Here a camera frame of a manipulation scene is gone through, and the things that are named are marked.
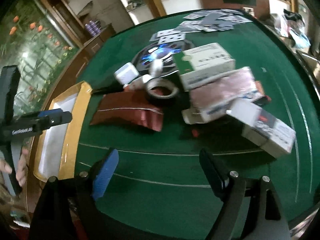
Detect white and black medicine box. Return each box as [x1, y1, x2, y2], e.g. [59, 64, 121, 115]
[226, 98, 296, 158]

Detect dark red foil pouch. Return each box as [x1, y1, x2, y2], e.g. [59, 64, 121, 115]
[90, 90, 164, 132]

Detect white blue orange medicine box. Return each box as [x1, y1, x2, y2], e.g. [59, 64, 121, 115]
[182, 81, 265, 125]

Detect pink cotton pad pack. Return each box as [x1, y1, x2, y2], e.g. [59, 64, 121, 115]
[189, 67, 257, 110]

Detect white bottle with orange cap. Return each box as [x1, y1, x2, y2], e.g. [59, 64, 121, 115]
[123, 74, 152, 92]

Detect roll of adhesive tape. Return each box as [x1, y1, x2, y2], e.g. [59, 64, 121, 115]
[145, 78, 179, 100]

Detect white square plastic case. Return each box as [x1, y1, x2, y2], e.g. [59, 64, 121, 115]
[114, 62, 139, 85]

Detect green and white medicine box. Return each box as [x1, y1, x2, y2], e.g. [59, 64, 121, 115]
[173, 43, 235, 91]

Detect black marker with red cap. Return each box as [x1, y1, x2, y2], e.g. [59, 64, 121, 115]
[243, 81, 272, 106]

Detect person's left hand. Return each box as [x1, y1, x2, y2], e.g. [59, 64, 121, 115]
[0, 147, 29, 187]

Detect yellow cardboard storage box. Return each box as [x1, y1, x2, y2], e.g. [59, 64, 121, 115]
[33, 81, 92, 182]

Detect wooden cabinet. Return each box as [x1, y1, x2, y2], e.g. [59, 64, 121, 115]
[35, 0, 116, 109]

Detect purple bottles on cabinet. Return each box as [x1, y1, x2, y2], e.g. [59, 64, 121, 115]
[85, 20, 100, 37]

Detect round mahjong table centre console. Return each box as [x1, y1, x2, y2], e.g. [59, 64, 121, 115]
[131, 40, 195, 75]

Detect scattered playing cards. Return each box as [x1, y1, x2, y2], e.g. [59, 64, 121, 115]
[149, 9, 252, 42]

